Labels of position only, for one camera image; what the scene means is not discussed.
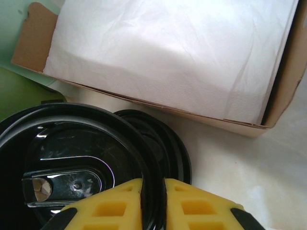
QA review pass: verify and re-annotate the brown cardboard box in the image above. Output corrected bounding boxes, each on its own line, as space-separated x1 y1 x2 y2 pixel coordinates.
11 0 307 139

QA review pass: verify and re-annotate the white paper napkin stack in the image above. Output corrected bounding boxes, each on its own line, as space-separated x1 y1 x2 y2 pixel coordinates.
43 0 299 125

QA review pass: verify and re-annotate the olive green coffee cup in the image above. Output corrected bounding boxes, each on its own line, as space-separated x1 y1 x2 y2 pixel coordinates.
0 67 66 122

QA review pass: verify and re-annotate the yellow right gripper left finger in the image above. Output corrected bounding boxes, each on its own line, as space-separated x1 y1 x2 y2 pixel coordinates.
42 177 145 230

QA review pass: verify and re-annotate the green cup with dark drink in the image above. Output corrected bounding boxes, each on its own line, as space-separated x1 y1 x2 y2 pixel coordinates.
0 103 168 230

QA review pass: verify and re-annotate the black plastic cup lid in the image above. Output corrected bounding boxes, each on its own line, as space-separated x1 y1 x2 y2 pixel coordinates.
112 109 192 187

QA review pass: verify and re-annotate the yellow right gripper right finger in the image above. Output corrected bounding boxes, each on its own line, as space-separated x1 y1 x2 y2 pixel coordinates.
164 177 264 230

